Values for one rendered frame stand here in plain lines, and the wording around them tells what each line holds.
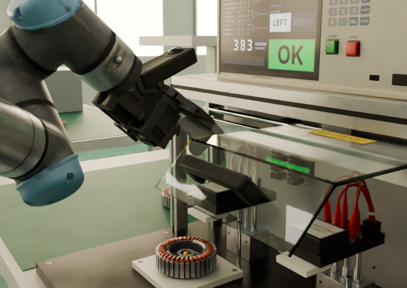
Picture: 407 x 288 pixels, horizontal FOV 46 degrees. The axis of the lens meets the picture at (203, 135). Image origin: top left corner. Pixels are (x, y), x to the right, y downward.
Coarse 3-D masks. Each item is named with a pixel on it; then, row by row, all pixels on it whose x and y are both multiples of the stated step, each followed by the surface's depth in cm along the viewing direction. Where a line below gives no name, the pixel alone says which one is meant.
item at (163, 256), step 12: (168, 240) 90; (180, 240) 91; (192, 240) 91; (204, 240) 90; (156, 252) 86; (168, 252) 86; (180, 252) 87; (192, 252) 87; (204, 252) 85; (216, 252) 87; (156, 264) 86; (168, 264) 83; (180, 264) 82; (192, 264) 82; (204, 264) 83; (180, 276) 82; (192, 276) 82
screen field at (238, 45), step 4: (236, 40) 89; (240, 40) 88; (244, 40) 87; (248, 40) 86; (252, 40) 85; (236, 44) 89; (240, 44) 88; (244, 44) 87; (248, 44) 86; (252, 44) 85; (236, 48) 89; (240, 48) 88; (244, 48) 87; (248, 48) 86; (252, 48) 85
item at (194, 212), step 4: (188, 208) 89; (192, 208) 89; (188, 212) 89; (192, 212) 88; (196, 212) 87; (200, 212) 87; (196, 216) 87; (200, 216) 86; (204, 216) 85; (208, 216) 85; (204, 220) 85; (208, 220) 85; (212, 220) 86
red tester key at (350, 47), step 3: (348, 42) 67; (351, 42) 67; (354, 42) 66; (357, 42) 66; (348, 45) 67; (351, 45) 67; (354, 45) 66; (357, 45) 67; (348, 48) 67; (351, 48) 67; (354, 48) 67; (357, 48) 67; (345, 51) 68; (348, 51) 67; (351, 51) 67; (354, 51) 67; (357, 51) 67; (348, 54) 68; (351, 54) 67; (354, 54) 67; (357, 54) 67
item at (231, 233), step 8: (232, 232) 95; (232, 240) 96; (248, 240) 91; (256, 240) 92; (232, 248) 96; (248, 248) 91; (256, 248) 92; (264, 248) 93; (248, 256) 92; (256, 256) 92; (264, 256) 94
